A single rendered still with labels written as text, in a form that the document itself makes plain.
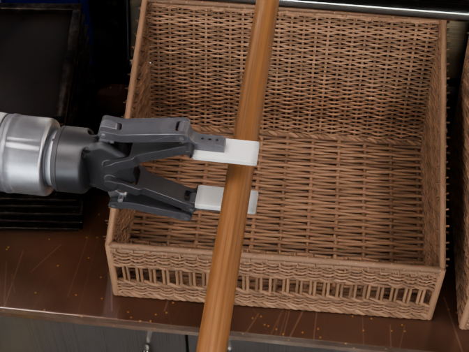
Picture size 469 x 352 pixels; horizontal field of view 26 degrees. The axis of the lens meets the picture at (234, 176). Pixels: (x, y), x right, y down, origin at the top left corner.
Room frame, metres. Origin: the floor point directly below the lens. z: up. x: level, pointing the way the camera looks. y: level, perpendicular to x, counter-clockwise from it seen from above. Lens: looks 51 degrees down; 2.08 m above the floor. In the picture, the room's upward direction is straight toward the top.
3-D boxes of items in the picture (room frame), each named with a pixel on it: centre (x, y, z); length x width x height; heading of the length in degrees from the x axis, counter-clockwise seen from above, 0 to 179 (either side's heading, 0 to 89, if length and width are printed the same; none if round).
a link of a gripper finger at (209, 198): (0.71, 0.01, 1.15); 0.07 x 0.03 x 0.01; 82
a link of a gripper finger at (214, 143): (0.72, 0.04, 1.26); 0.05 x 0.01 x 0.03; 82
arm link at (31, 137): (0.74, 0.23, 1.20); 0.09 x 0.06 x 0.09; 172
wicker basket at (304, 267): (1.16, -0.08, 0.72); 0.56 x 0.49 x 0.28; 85
